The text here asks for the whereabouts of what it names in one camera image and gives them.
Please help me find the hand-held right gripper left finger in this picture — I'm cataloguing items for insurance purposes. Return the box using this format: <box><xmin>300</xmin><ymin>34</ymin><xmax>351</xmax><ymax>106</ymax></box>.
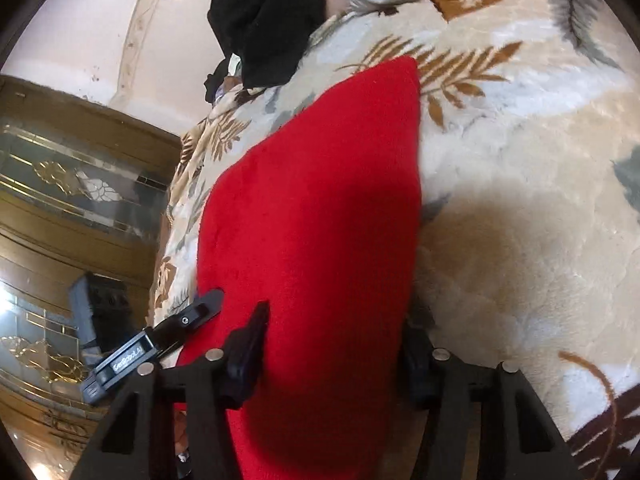
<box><xmin>70</xmin><ymin>301</ymin><xmax>272</xmax><ymax>480</ymax></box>

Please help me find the wooden cabinet with glass doors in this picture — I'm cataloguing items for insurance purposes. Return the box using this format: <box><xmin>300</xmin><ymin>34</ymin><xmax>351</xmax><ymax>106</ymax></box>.
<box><xmin>0</xmin><ymin>74</ymin><xmax>183</xmax><ymax>480</ymax></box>

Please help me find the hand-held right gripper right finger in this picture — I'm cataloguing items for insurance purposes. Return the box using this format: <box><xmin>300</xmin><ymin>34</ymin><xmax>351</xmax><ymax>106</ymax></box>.
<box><xmin>401</xmin><ymin>319</ymin><xmax>582</xmax><ymax>480</ymax></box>

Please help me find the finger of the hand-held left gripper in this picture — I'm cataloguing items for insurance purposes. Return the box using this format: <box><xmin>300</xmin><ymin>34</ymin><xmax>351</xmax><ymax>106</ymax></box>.
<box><xmin>149</xmin><ymin>288</ymin><xmax>226</xmax><ymax>358</ymax></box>

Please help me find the black cloth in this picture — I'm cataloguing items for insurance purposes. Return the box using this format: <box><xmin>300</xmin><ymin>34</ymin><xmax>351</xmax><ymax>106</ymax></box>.
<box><xmin>207</xmin><ymin>0</ymin><xmax>328</xmax><ymax>88</ymax></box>

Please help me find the red fleece garment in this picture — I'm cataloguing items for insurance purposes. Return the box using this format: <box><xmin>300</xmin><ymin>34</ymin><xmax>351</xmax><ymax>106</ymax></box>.
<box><xmin>176</xmin><ymin>55</ymin><xmax>423</xmax><ymax>480</ymax></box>

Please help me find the dark clothes pile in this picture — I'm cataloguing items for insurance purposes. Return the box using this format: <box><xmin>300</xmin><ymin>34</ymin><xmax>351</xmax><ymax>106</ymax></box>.
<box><xmin>203</xmin><ymin>56</ymin><xmax>246</xmax><ymax>107</ymax></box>

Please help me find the leaf print beige blanket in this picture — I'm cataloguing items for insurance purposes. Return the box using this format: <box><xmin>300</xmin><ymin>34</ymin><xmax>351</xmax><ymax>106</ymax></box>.
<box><xmin>147</xmin><ymin>0</ymin><xmax>640</xmax><ymax>456</ymax></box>

